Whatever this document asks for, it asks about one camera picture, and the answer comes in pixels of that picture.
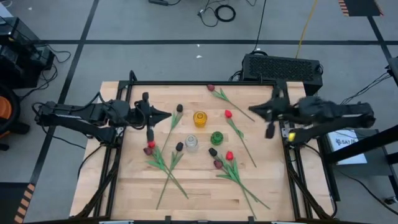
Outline black mesh computer case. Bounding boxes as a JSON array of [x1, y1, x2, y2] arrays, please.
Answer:
[[241, 53, 324, 96]]

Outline black cable bundle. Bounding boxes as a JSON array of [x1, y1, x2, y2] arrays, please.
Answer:
[[340, 71, 392, 105]]

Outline black artificial tulip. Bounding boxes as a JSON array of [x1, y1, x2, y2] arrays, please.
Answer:
[[155, 142, 185, 210], [160, 103, 184, 154]]

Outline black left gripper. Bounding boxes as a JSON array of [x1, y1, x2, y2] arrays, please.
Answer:
[[134, 91, 172, 143]]

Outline yellow cable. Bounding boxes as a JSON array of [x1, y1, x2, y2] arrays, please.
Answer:
[[295, 0, 319, 59]]

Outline thin black cable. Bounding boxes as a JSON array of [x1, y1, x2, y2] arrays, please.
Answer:
[[253, 0, 267, 53]]

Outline maroon artificial tulip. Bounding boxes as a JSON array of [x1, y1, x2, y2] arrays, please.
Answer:
[[213, 159, 265, 206], [143, 147, 187, 197], [206, 83, 256, 123]]

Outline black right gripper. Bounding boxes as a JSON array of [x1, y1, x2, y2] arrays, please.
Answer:
[[248, 96, 301, 139]]

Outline orange black round machine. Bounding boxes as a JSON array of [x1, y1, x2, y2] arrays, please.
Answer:
[[0, 83, 31, 152]]

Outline white paper sign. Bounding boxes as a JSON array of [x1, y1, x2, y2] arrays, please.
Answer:
[[326, 129, 368, 166]]

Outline coiled black cable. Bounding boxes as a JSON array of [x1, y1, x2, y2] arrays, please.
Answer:
[[214, 4, 236, 23]]

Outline black equipment stack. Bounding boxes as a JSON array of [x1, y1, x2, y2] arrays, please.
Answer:
[[0, 17, 56, 90]]

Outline yellow glass vase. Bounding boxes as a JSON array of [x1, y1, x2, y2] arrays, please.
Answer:
[[193, 111, 208, 128]]

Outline red tulips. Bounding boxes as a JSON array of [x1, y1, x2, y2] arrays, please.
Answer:
[[208, 147, 271, 210]]

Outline green glass vase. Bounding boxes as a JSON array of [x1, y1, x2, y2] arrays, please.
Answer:
[[210, 131, 224, 146]]

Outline black mat striped edge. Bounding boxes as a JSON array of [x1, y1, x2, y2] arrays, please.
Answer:
[[338, 0, 384, 17], [0, 182, 35, 224]]

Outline black side cart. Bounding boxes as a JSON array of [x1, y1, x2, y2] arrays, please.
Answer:
[[320, 127, 398, 200]]

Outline black metal table frame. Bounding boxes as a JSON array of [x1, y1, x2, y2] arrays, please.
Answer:
[[73, 70, 338, 223]]

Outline clear glass vase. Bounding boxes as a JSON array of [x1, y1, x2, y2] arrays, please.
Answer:
[[184, 134, 200, 153]]

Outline red artificial tulip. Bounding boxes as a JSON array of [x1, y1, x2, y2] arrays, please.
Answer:
[[147, 140, 190, 200], [225, 151, 257, 220], [224, 109, 258, 169]]

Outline black diagonal bar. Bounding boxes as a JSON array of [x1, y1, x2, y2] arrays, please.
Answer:
[[323, 124, 398, 165]]

